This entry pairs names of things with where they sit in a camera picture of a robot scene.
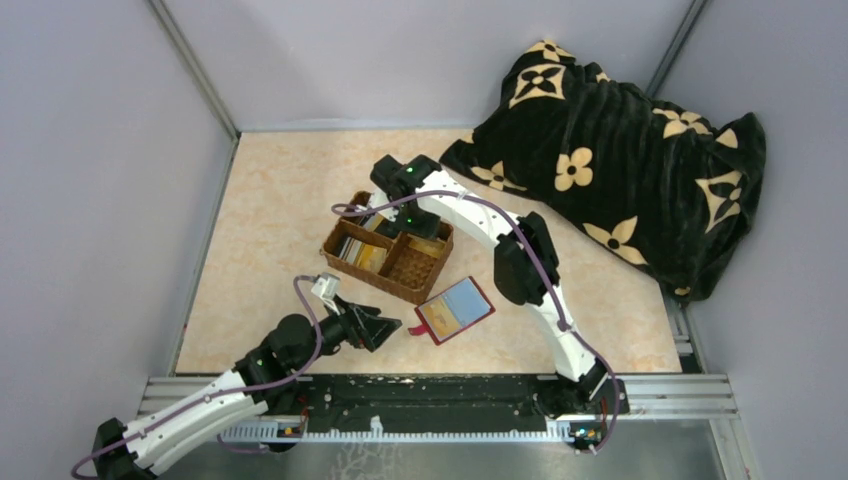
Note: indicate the cards in lower compartment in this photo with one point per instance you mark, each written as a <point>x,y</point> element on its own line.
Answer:
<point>352,250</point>

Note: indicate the cards in compartment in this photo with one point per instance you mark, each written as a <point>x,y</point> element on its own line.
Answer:
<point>352,250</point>
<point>376,223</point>

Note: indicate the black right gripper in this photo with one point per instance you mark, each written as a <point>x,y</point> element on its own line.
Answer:
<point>411,228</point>

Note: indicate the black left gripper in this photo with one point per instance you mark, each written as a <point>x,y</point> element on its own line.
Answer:
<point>357,321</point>

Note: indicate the black floral blanket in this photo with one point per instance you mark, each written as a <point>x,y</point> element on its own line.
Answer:
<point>654,183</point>

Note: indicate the red leather card holder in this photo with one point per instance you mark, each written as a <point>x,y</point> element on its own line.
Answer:
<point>468,302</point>

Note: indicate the brown wicker basket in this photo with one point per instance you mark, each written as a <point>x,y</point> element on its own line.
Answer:
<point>406,274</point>

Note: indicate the cards in upper compartment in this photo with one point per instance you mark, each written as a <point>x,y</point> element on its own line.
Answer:
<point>376,223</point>

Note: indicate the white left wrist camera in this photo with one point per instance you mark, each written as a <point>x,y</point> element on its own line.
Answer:
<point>325,288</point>

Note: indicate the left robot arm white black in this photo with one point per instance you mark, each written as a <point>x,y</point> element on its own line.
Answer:
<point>263,381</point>

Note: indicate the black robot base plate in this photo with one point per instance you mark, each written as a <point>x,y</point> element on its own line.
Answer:
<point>449,404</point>

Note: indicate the aluminium frame rail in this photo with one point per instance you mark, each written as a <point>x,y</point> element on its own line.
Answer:
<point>652,397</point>

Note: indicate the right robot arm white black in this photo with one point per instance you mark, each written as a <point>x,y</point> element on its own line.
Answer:
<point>419,196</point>

